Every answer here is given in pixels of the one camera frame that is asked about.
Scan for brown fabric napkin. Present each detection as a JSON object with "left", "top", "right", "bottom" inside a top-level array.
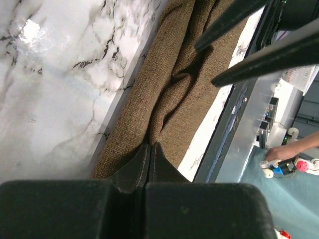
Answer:
[{"left": 92, "top": 0, "right": 246, "bottom": 179}]

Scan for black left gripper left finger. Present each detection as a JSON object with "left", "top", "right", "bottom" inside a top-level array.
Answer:
[{"left": 109, "top": 143, "right": 151, "bottom": 193}]

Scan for white perforated background box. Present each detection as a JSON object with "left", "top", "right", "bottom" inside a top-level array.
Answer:
[{"left": 282, "top": 65, "right": 319, "bottom": 95}]

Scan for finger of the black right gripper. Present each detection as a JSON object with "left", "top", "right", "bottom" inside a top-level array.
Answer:
[
  {"left": 211, "top": 19, "right": 319, "bottom": 87},
  {"left": 194, "top": 0, "right": 270, "bottom": 52}
]

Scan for background person hand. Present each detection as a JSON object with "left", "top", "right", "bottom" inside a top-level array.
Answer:
[{"left": 265, "top": 146, "right": 292, "bottom": 161}]

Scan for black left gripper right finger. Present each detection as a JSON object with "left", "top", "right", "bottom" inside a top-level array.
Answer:
[{"left": 148, "top": 142, "right": 190, "bottom": 185}]

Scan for background person forearm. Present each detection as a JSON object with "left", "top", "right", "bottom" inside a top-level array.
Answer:
[{"left": 287, "top": 131, "right": 319, "bottom": 158}]

